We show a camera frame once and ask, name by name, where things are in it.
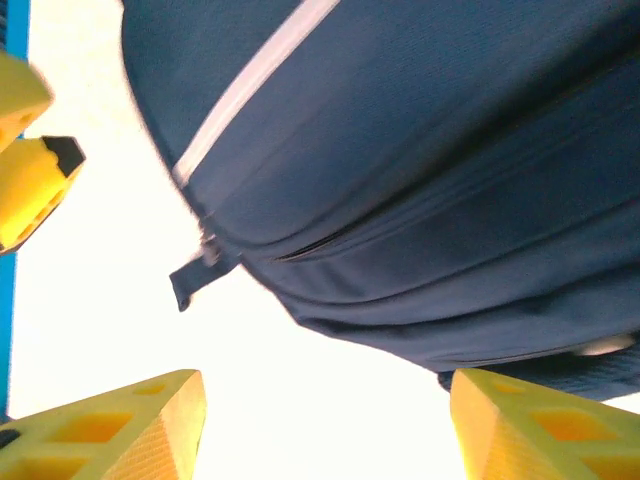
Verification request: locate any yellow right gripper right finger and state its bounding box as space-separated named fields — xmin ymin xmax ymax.
xmin=448 ymin=367 xmax=640 ymax=480

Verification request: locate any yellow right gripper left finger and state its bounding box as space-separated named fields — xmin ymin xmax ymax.
xmin=0 ymin=368 xmax=208 ymax=480

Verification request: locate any navy blue backpack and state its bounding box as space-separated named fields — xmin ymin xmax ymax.
xmin=119 ymin=0 xmax=640 ymax=402

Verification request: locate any blue table edge trim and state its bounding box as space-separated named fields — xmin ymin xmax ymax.
xmin=0 ymin=0 xmax=32 ymax=424

